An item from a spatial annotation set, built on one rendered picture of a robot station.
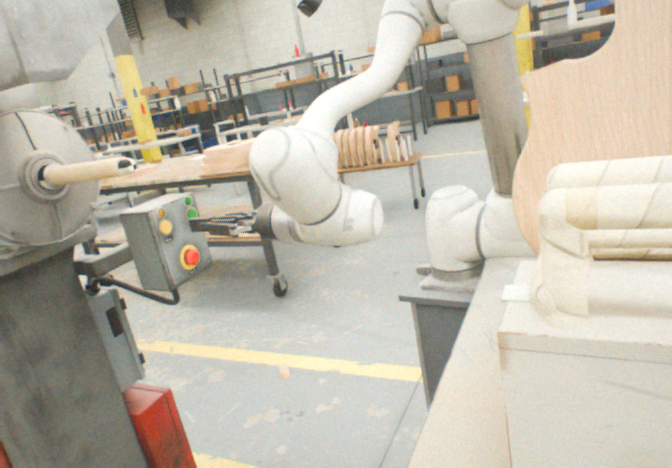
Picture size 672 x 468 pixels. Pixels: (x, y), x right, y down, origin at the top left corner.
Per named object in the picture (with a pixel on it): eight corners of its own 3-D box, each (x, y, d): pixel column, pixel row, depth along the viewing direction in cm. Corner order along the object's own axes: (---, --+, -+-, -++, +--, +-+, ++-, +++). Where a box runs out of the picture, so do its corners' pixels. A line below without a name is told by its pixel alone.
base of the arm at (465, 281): (429, 263, 157) (427, 247, 155) (498, 267, 144) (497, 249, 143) (406, 288, 143) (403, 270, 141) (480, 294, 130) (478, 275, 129)
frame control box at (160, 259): (94, 319, 121) (59, 223, 114) (156, 282, 139) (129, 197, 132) (164, 325, 110) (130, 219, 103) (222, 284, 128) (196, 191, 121)
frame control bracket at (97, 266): (86, 278, 108) (81, 262, 107) (148, 246, 124) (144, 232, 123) (98, 278, 107) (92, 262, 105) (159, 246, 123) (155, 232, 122)
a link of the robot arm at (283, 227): (320, 233, 99) (296, 234, 102) (312, 190, 97) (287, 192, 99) (299, 250, 92) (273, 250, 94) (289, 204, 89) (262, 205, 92)
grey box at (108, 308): (82, 391, 128) (5, 195, 113) (113, 368, 137) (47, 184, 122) (120, 398, 121) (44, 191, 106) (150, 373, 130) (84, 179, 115)
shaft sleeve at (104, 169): (60, 164, 87) (67, 180, 88) (44, 170, 85) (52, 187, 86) (127, 154, 79) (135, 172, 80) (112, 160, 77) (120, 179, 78)
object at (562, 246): (543, 328, 38) (535, 217, 36) (546, 308, 41) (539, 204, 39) (588, 331, 37) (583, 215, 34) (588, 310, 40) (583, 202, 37)
